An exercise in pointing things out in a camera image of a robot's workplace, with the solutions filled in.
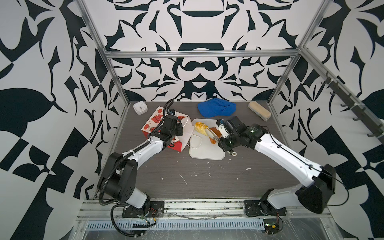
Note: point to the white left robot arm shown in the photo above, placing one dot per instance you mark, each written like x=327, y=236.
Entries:
x=117, y=183

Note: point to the white plastic tray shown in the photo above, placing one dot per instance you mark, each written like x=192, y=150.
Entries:
x=202, y=148

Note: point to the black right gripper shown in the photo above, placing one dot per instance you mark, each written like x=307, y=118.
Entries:
x=223, y=145

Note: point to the blue cloth cap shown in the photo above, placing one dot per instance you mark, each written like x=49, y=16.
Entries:
x=216, y=107

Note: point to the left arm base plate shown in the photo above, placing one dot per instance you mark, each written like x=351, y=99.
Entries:
x=150, y=209

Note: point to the metal white-tipped tongs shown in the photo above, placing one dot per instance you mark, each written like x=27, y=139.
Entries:
x=223, y=146

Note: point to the white square analog clock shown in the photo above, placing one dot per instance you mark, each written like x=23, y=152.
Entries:
x=140, y=108

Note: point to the beige sponge block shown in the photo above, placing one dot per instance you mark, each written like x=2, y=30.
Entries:
x=259, y=110

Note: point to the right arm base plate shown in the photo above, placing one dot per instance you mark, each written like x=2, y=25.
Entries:
x=256, y=208

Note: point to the yellow fake croissant bread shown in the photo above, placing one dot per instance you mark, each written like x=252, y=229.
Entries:
x=201, y=128

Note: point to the orange fake baguette bread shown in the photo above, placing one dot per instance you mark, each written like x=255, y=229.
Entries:
x=214, y=135

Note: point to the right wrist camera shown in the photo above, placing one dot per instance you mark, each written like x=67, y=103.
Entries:
x=221, y=126

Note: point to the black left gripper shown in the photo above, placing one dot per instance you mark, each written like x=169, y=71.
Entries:
x=179, y=126

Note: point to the white red paper bag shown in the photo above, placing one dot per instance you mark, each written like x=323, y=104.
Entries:
x=179, y=142

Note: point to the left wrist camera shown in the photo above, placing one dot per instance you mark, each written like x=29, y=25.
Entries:
x=171, y=112

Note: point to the white slotted cable duct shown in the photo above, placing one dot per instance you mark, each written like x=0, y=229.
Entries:
x=163, y=225

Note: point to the black wall hook rail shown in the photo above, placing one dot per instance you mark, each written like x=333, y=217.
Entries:
x=352, y=103

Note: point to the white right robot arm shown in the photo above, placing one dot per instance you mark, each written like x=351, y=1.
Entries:
x=316, y=183

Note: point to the green circuit board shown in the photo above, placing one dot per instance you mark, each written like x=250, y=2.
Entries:
x=271, y=227

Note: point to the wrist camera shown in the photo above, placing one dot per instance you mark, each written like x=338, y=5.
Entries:
x=221, y=126
x=171, y=112

